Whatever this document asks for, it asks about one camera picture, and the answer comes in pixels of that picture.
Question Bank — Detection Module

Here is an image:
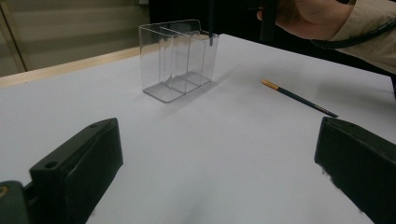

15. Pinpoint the beige office desk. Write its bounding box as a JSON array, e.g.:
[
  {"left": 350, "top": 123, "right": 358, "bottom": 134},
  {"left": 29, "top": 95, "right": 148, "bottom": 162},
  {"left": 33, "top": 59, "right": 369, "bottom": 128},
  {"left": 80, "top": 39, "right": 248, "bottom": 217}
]
[{"left": 0, "top": 2, "right": 28, "bottom": 74}]

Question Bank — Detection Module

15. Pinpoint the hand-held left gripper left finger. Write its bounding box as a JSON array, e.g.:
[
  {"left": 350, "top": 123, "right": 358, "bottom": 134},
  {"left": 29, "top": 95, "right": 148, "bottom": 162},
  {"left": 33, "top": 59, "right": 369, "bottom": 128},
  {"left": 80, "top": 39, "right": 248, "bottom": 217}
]
[{"left": 28, "top": 117, "right": 124, "bottom": 224}]

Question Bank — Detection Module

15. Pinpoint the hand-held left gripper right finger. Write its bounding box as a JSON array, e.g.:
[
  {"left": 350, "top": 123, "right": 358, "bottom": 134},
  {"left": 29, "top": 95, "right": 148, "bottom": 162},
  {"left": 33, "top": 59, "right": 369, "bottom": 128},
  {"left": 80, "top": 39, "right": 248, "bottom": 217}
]
[{"left": 314, "top": 116, "right": 396, "bottom": 224}]

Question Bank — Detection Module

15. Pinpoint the clear plastic organizer box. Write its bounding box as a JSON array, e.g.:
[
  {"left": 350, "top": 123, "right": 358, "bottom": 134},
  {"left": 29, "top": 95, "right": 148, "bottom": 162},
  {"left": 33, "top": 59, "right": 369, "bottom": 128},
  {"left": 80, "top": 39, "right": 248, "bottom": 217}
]
[{"left": 138, "top": 19, "right": 220, "bottom": 104}]

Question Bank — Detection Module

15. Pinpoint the green pencil with yellow tip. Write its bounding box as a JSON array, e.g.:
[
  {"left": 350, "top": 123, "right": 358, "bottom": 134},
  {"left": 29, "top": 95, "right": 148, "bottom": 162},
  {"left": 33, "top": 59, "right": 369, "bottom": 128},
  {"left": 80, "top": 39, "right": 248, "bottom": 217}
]
[{"left": 260, "top": 77, "right": 340, "bottom": 119}]

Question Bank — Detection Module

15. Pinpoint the right hand-held gripper cable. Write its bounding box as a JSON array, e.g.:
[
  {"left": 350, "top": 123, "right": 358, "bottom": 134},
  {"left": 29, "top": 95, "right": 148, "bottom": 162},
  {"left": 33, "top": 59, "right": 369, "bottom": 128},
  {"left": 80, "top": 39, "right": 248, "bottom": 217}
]
[{"left": 310, "top": 17, "right": 396, "bottom": 50}]

